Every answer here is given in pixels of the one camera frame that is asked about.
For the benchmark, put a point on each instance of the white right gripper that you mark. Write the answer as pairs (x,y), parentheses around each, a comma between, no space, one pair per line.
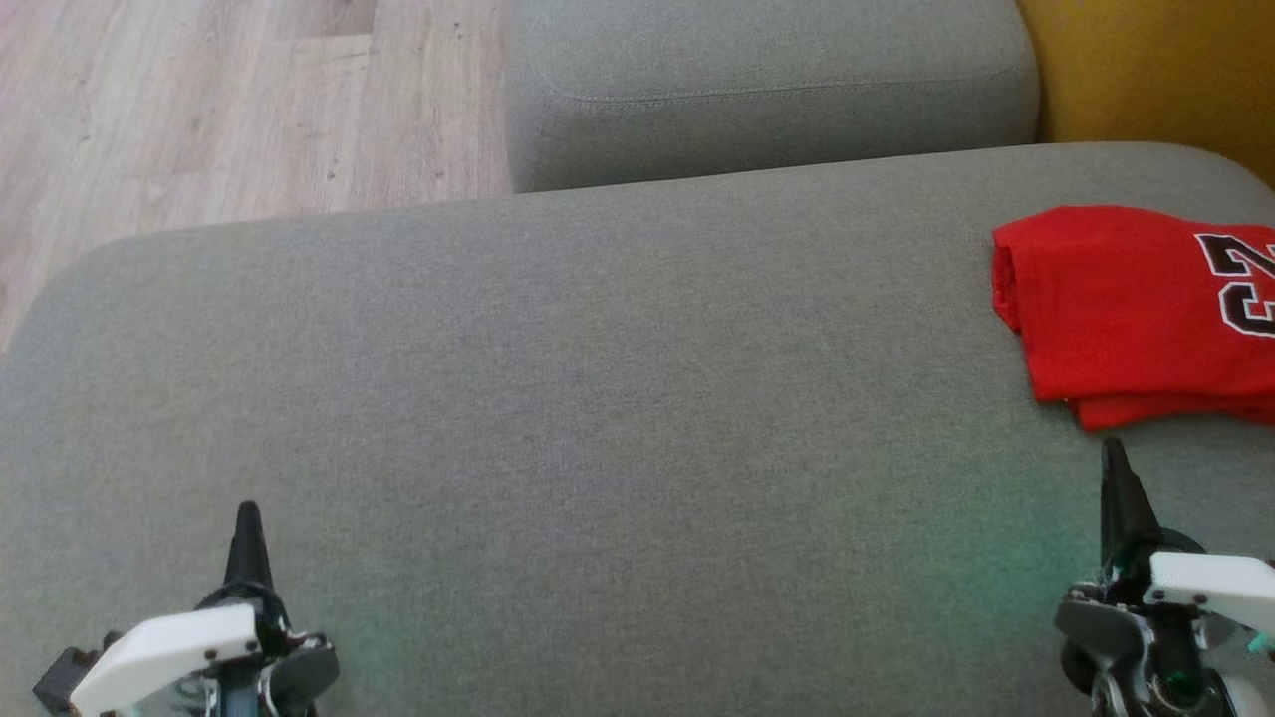
(1195,588)

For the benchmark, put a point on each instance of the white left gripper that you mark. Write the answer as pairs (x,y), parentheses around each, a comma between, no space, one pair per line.
(169,652)

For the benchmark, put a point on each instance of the red and white jersey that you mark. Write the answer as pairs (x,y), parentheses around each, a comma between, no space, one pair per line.
(1126,299)

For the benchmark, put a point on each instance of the large grey sofa seat cushion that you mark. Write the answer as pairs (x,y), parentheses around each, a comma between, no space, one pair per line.
(598,448)

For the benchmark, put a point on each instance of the yellow sofa cushion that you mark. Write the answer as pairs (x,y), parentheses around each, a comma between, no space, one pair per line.
(1155,70)

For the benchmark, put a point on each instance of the small grey sofa cushion block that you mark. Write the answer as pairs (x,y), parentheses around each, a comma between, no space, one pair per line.
(777,90)

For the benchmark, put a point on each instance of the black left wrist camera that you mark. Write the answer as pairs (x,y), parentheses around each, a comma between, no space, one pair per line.
(65,677)

